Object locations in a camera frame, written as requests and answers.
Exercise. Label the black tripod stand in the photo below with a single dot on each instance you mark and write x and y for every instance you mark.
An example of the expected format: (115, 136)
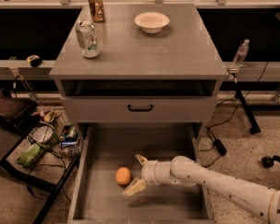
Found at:
(238, 95)

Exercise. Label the grey drawer cabinet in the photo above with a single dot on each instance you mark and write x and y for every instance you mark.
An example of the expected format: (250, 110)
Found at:
(179, 61)

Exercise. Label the clear plastic water bottle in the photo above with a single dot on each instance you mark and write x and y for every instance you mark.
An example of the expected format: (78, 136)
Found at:
(240, 56)

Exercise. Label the black chair caster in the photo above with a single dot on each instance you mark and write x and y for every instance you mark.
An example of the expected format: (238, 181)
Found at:
(268, 161)

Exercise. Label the orange fruit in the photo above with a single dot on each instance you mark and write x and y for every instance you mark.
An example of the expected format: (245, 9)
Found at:
(123, 176)

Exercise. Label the black power adapter with cable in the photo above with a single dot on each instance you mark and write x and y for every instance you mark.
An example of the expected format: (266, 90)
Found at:
(222, 151)

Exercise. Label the open grey middle drawer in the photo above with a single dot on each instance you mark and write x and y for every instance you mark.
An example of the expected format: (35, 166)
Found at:
(98, 197)

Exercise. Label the orange brown soda can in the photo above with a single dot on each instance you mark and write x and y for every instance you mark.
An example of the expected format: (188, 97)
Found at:
(97, 10)

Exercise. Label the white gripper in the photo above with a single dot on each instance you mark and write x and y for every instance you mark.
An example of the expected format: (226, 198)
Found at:
(147, 172)

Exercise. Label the green chip bag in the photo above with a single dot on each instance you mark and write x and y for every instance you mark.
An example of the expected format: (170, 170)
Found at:
(31, 155)

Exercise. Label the grey top drawer black handle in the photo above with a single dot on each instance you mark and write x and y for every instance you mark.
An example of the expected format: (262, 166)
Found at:
(139, 110)

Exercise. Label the green white soda can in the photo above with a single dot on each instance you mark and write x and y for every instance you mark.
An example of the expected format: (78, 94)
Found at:
(87, 39)

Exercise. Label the white bowl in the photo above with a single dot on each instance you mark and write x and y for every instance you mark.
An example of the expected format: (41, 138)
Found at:
(151, 22)

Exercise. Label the dark brown bag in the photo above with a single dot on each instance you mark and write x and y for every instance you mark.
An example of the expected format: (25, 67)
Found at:
(14, 111)

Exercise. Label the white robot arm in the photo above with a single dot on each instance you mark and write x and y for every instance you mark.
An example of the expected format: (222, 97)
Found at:
(258, 200)

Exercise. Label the small black round device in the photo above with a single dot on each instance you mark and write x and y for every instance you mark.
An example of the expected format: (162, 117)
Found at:
(34, 60)

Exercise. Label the wire basket of snacks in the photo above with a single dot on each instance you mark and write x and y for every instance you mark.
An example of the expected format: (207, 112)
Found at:
(56, 133)

